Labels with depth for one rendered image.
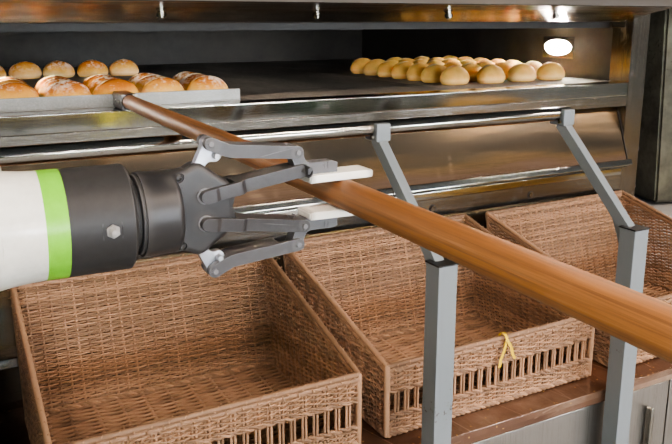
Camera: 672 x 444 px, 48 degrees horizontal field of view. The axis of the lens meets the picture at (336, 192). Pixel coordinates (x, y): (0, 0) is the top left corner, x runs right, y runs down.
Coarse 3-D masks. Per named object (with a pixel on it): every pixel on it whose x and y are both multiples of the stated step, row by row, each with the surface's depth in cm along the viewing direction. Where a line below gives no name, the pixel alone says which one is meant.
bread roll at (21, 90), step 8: (0, 88) 154; (8, 88) 154; (16, 88) 155; (24, 88) 156; (32, 88) 158; (0, 96) 154; (8, 96) 154; (16, 96) 154; (24, 96) 155; (32, 96) 157
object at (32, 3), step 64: (0, 0) 130; (64, 0) 135; (128, 0) 140; (192, 0) 145; (256, 0) 151; (320, 0) 158; (384, 0) 165; (448, 0) 173; (512, 0) 182; (576, 0) 191; (640, 0) 202
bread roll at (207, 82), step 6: (198, 78) 174; (204, 78) 174; (210, 78) 174; (216, 78) 175; (192, 84) 173; (198, 84) 173; (204, 84) 173; (210, 84) 173; (216, 84) 174; (222, 84) 175
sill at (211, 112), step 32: (352, 96) 185; (384, 96) 187; (416, 96) 191; (448, 96) 196; (480, 96) 201; (512, 96) 206; (544, 96) 212; (576, 96) 218; (608, 96) 224; (0, 128) 147; (32, 128) 150; (64, 128) 153; (96, 128) 156
